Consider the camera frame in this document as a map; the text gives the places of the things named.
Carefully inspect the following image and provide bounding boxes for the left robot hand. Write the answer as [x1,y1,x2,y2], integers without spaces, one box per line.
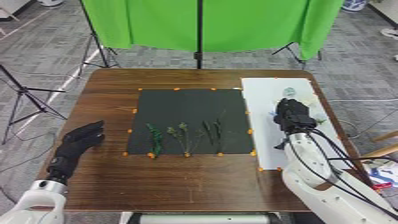
[54,120,109,164]

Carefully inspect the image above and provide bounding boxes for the black cable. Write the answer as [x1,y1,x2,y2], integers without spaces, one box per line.
[308,128,398,218]

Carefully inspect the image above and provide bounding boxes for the bright green sprig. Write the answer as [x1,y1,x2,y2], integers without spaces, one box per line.
[144,122,167,160]

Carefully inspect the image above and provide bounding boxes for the white flower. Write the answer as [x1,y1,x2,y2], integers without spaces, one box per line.
[299,95,329,126]

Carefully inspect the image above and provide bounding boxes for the black backdrop stand pole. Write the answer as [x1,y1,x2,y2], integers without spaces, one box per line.
[192,0,207,70]

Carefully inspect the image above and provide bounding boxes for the dark mat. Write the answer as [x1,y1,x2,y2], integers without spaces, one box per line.
[127,88,258,156]

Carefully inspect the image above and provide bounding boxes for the blue flower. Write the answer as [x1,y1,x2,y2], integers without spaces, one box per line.
[279,86,301,100]

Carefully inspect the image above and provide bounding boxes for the long dark green sprig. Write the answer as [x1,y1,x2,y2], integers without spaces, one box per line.
[212,109,230,153]

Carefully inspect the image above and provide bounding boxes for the white sheet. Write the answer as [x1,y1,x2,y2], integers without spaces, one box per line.
[240,77,352,172]

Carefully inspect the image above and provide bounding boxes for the green sprig with olive buds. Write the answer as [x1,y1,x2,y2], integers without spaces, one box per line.
[166,121,196,157]

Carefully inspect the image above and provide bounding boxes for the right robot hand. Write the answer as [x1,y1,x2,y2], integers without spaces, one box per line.
[272,97,320,135]

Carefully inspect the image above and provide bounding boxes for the black light stand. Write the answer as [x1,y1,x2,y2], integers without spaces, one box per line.
[77,0,121,70]

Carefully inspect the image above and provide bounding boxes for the short dark green sprig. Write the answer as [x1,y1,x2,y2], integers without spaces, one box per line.
[199,119,217,147]

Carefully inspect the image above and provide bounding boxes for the black tripod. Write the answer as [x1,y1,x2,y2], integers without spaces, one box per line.
[0,64,72,146]

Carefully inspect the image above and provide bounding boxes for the black backdrop stand legs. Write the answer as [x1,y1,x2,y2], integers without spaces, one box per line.
[271,41,326,70]

